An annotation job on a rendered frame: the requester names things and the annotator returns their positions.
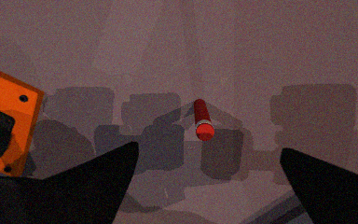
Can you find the dark grey panel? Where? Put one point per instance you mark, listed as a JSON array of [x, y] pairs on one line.
[[302, 219]]

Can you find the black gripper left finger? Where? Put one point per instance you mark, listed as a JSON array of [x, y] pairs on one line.
[[89, 193]]

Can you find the dark red peg with white band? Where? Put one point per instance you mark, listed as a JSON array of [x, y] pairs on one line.
[[204, 127]]

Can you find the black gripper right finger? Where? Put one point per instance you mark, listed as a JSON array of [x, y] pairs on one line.
[[328, 193]]

